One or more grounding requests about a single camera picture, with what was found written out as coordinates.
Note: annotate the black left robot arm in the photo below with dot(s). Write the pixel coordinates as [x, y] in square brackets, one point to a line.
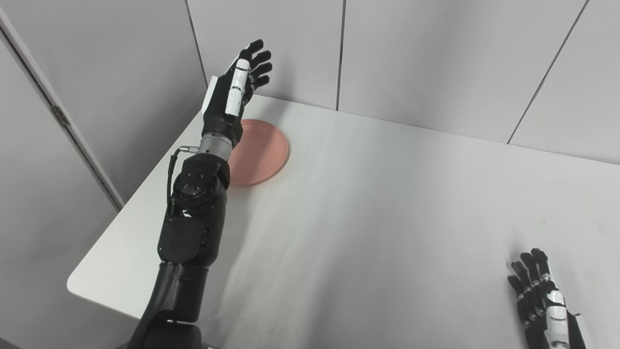
[191, 228]

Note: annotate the pink round plate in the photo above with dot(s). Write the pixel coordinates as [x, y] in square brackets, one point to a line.
[261, 152]

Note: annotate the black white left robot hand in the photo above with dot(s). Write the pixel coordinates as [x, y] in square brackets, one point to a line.
[220, 114]

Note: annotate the grey metal panel hinge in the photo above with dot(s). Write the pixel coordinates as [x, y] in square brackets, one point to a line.
[61, 115]

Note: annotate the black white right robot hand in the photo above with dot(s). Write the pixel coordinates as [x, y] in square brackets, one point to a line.
[537, 310]

